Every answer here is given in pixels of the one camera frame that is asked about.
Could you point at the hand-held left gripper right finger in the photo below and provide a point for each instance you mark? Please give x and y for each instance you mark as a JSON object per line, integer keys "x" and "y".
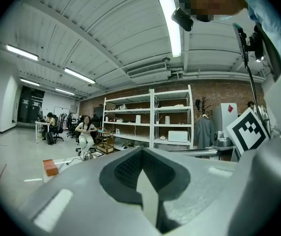
{"x": 199, "y": 181}

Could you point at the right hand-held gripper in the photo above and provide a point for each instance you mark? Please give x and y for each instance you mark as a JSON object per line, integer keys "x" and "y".
{"x": 248, "y": 131}

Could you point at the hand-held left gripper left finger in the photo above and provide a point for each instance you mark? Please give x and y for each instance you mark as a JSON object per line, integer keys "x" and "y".
{"x": 81, "y": 200}

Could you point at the white microwave box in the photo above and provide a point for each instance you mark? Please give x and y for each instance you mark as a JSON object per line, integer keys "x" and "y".
{"x": 177, "y": 136}

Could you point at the grey coat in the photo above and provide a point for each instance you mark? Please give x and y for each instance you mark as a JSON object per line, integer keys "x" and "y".
{"x": 204, "y": 131}

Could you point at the small white jug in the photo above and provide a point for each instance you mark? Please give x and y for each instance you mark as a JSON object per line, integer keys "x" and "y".
{"x": 163, "y": 138}

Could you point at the white paper roll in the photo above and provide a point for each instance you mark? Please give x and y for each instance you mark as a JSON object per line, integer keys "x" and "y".
{"x": 167, "y": 119}

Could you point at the orange box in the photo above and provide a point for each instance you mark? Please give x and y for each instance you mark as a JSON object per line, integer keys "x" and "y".
{"x": 50, "y": 167}

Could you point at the white cabinet red sticker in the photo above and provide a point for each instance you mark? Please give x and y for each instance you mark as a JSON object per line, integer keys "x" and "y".
{"x": 222, "y": 117}

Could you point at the white metal shelving unit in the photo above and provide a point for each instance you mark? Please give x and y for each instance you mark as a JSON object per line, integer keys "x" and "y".
{"x": 172, "y": 109}
{"x": 128, "y": 110}

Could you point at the dark coat rack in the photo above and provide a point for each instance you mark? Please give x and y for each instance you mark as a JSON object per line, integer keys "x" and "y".
{"x": 202, "y": 104}

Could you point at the wooden two-tier rack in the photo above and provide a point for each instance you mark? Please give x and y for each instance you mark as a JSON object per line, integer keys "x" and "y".
{"x": 105, "y": 142}

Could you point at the white rectangular appliance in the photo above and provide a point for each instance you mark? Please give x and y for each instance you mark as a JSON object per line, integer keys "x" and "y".
{"x": 138, "y": 119}

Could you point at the black office chair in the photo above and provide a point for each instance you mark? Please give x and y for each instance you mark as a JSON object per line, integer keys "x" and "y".
{"x": 71, "y": 125}
{"x": 94, "y": 135}
{"x": 58, "y": 131}

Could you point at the black backpack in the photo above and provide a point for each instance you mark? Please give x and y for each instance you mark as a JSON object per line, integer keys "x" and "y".
{"x": 49, "y": 138}

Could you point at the teal spray bottle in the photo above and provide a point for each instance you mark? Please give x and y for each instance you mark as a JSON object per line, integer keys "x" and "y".
{"x": 118, "y": 131}

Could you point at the office chair with pink jacket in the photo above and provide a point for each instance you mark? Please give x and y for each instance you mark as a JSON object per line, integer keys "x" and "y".
{"x": 62, "y": 122}

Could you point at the white office desk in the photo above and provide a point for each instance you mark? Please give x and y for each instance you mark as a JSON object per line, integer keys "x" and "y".
{"x": 41, "y": 124}

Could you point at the whiteboard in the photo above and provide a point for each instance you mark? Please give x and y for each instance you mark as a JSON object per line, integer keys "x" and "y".
{"x": 62, "y": 111}

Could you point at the ceiling air conditioner vent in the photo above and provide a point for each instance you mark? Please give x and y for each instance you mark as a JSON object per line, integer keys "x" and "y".
{"x": 147, "y": 69}

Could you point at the black glass door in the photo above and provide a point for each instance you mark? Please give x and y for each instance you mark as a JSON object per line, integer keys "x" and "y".
{"x": 31, "y": 104}

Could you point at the fluorescent ceiling light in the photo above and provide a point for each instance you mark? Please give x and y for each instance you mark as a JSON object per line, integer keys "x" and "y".
{"x": 22, "y": 52}
{"x": 64, "y": 91}
{"x": 171, "y": 26}
{"x": 79, "y": 75}
{"x": 30, "y": 82}

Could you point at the black chest-mounted device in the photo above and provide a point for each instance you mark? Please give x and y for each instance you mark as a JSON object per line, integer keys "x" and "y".
{"x": 242, "y": 43}

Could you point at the person's head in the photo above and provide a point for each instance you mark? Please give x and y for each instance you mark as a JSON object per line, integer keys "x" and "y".
{"x": 214, "y": 1}

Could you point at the person's light blue shirt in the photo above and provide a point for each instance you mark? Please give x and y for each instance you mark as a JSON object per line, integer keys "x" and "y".
{"x": 265, "y": 8}

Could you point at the black picture frame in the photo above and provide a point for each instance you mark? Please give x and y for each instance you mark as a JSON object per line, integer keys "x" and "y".
{"x": 98, "y": 154}

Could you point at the black head-mounted camera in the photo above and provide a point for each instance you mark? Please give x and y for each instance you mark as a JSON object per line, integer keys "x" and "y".
{"x": 182, "y": 18}

